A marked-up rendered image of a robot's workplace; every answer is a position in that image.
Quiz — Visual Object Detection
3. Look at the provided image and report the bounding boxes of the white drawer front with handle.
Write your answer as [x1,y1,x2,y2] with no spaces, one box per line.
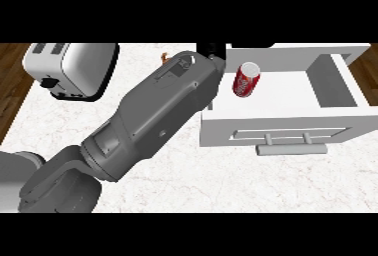
[197,105,378,157]

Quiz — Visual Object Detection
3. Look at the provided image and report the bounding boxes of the red soda can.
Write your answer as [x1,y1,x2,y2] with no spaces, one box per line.
[230,61,262,99]

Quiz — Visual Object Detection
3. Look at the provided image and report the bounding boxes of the white and silver toaster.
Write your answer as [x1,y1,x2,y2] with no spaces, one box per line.
[20,42,120,103]

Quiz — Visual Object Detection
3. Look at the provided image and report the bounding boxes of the small orange object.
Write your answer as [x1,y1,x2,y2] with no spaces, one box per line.
[157,51,172,65]

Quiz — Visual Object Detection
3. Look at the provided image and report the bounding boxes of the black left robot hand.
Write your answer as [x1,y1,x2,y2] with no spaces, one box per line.
[194,42,274,64]

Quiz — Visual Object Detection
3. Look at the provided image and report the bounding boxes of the white open drawer box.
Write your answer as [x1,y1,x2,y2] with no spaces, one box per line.
[208,42,373,114]

